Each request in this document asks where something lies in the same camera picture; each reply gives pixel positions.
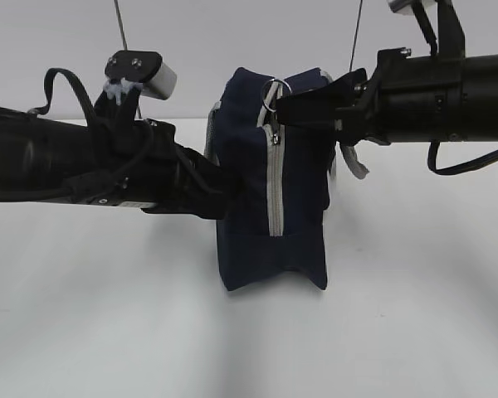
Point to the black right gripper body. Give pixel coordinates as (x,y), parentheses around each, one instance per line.
(358,122)

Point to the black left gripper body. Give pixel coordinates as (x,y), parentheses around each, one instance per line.
(148,169)

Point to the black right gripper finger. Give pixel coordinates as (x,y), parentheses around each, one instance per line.
(316,96)

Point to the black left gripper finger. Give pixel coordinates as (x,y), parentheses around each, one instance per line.
(205,189)

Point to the navy blue lunch bag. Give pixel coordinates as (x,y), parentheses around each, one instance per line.
(275,223)

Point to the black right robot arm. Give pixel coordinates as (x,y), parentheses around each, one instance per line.
(443,97)

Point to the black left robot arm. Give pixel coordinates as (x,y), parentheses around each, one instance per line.
(48,161)

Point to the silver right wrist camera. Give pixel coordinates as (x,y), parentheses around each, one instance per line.
(405,7)

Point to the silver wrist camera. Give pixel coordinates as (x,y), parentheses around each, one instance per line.
(405,7)
(147,68)

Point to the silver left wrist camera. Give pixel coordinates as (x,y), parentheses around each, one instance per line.
(147,68)

